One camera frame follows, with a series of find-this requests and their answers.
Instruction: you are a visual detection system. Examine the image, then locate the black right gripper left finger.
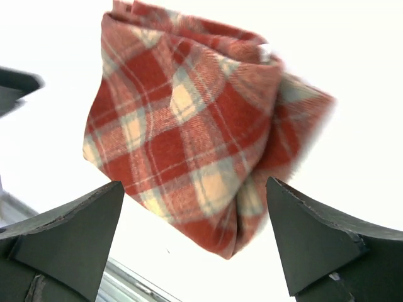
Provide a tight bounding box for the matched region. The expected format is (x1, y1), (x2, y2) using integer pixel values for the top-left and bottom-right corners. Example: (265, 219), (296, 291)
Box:
(1, 181), (124, 301)

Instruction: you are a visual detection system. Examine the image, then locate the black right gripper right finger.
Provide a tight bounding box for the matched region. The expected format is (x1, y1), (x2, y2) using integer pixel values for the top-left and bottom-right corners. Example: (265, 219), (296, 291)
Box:
(266, 177), (402, 302)

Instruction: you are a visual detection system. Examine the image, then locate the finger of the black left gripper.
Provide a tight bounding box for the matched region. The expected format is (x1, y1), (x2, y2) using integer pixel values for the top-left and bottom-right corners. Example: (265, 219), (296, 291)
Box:
(0, 67), (44, 117)

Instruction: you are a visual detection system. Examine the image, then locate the red patterned skirt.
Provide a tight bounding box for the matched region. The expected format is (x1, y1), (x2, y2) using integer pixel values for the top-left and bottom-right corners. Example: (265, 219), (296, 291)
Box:
(82, 1), (334, 259)

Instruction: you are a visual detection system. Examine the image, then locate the aluminium rail frame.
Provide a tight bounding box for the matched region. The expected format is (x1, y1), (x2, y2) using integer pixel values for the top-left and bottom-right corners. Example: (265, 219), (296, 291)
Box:
(1, 192), (180, 302)

